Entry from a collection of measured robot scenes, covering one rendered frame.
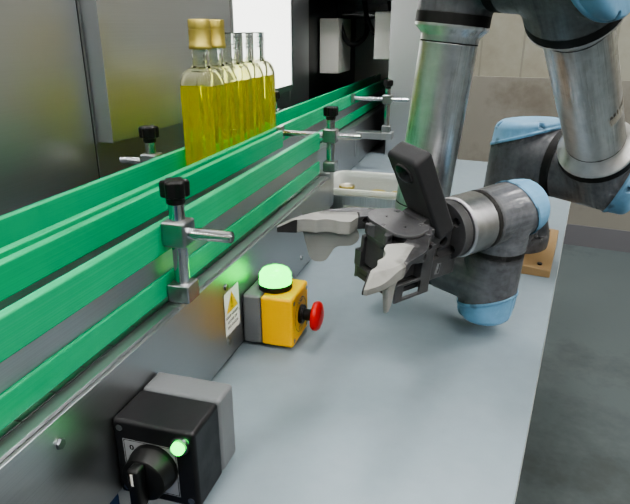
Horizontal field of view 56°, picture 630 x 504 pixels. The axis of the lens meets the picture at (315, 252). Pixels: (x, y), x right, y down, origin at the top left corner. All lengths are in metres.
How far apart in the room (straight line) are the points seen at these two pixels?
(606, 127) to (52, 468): 0.79
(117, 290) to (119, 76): 0.51
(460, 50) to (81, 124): 0.56
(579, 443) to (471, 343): 1.19
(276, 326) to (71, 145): 0.42
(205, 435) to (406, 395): 0.27
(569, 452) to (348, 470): 1.39
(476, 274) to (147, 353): 0.43
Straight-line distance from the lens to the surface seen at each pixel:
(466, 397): 0.72
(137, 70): 1.05
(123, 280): 0.57
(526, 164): 1.07
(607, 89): 0.88
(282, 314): 0.76
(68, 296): 0.51
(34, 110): 0.90
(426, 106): 0.81
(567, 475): 1.86
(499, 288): 0.80
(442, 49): 0.80
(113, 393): 0.55
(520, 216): 0.76
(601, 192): 1.03
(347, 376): 0.74
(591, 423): 2.09
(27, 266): 0.58
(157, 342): 0.60
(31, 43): 0.91
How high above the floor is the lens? 1.15
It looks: 21 degrees down
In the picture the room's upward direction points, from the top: straight up
